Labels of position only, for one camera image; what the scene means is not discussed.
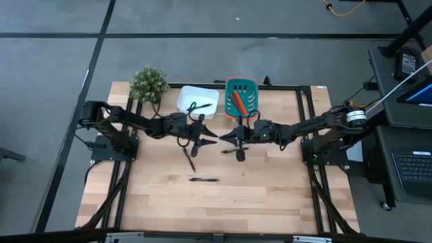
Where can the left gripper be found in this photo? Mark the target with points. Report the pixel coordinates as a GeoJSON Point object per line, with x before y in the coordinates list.
{"type": "Point", "coordinates": [195, 131]}

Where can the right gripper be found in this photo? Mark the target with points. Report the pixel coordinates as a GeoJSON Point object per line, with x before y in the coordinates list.
{"type": "Point", "coordinates": [254, 131]}

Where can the orange pencil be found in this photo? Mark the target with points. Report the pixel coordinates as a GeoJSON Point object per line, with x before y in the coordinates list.
{"type": "Point", "coordinates": [238, 96]}
{"type": "Point", "coordinates": [244, 109]}

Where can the teal basket orange rim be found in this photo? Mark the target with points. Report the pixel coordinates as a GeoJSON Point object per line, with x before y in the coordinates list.
{"type": "Point", "coordinates": [252, 87]}

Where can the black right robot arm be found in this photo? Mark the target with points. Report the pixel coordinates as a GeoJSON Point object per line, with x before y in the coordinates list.
{"type": "Point", "coordinates": [303, 127]}

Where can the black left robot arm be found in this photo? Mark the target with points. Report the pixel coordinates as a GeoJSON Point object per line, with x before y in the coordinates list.
{"type": "Point", "coordinates": [135, 119]}

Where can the white plastic bin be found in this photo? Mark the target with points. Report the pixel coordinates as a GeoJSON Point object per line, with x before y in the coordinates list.
{"type": "Point", "coordinates": [202, 94]}

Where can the small potted green plant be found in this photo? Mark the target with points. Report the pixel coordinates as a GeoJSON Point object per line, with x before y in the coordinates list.
{"type": "Point", "coordinates": [148, 82]}

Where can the dark grey desk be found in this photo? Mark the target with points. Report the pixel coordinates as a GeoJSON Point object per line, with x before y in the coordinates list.
{"type": "Point", "coordinates": [381, 67]}

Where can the black caster wheel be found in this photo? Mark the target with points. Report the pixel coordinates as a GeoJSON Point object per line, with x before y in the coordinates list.
{"type": "Point", "coordinates": [385, 206]}

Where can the black rig crossbar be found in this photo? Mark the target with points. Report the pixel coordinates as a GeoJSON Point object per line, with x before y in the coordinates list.
{"type": "Point", "coordinates": [50, 236]}

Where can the black keyboard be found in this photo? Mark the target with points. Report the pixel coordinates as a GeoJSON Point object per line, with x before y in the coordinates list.
{"type": "Point", "coordinates": [415, 172]}

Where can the black power adapter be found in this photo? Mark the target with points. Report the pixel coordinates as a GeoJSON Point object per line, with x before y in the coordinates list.
{"type": "Point", "coordinates": [408, 64]}

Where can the monitor with blue screen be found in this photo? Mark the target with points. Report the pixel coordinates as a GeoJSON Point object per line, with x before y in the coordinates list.
{"type": "Point", "coordinates": [422, 94]}

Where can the grey furniture foot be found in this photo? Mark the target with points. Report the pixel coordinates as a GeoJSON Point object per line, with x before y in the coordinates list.
{"type": "Point", "coordinates": [10, 154]}

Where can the black stand legs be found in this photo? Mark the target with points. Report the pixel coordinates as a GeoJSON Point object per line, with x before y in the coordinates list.
{"type": "Point", "coordinates": [405, 36]}

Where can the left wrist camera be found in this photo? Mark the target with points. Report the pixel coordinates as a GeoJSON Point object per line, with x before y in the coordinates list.
{"type": "Point", "coordinates": [195, 151]}

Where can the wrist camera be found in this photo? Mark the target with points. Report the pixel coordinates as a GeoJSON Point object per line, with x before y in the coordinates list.
{"type": "Point", "coordinates": [240, 156]}
{"type": "Point", "coordinates": [195, 151]}

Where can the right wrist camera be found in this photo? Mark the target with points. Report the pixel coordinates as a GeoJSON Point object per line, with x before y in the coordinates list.
{"type": "Point", "coordinates": [240, 156]}

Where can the black aluminium table frame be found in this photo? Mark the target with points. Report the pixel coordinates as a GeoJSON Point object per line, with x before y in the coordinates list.
{"type": "Point", "coordinates": [175, 85]}

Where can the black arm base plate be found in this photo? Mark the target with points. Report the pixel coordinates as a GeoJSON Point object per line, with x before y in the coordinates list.
{"type": "Point", "coordinates": [101, 153]}
{"type": "Point", "coordinates": [334, 157]}

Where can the silver metal bracket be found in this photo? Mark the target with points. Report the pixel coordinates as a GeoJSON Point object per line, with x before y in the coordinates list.
{"type": "Point", "coordinates": [312, 239]}
{"type": "Point", "coordinates": [125, 237]}

